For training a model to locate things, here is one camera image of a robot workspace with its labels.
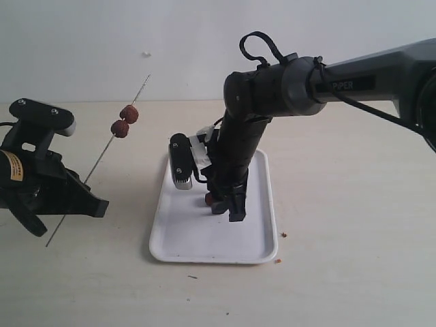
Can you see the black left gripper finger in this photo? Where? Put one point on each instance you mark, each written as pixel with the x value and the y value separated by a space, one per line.
pixel 70 196
pixel 26 217

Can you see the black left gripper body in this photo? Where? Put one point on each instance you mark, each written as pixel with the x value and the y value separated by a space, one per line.
pixel 27 164

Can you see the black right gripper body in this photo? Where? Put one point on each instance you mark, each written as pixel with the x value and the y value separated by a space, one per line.
pixel 222 187

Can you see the red date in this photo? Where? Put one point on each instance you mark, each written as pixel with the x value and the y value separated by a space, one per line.
pixel 208 198
pixel 120 129
pixel 129 114

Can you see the thin metal skewer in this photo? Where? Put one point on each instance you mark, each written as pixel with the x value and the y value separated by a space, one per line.
pixel 95 165

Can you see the red date top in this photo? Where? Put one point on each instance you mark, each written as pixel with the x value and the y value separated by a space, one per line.
pixel 129 114

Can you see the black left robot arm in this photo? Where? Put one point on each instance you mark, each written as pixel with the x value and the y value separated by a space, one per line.
pixel 35 182

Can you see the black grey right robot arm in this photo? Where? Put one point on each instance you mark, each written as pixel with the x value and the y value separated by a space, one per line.
pixel 397 85

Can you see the white rectangular plastic tray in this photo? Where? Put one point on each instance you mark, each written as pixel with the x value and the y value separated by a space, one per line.
pixel 185 231

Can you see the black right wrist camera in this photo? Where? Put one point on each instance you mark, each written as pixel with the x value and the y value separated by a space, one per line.
pixel 191 156

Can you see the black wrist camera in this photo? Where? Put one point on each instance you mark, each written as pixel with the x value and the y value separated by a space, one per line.
pixel 191 156
pixel 61 121

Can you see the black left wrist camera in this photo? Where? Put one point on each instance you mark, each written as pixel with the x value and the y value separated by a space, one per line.
pixel 61 121

